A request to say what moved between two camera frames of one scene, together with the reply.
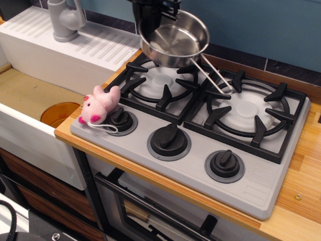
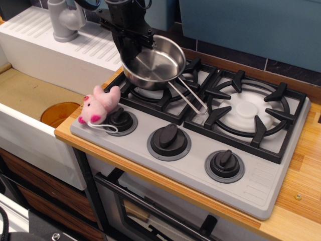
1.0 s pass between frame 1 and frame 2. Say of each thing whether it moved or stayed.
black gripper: moved
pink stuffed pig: stayed
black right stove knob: stayed
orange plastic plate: stayed
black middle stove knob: stayed
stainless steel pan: moved
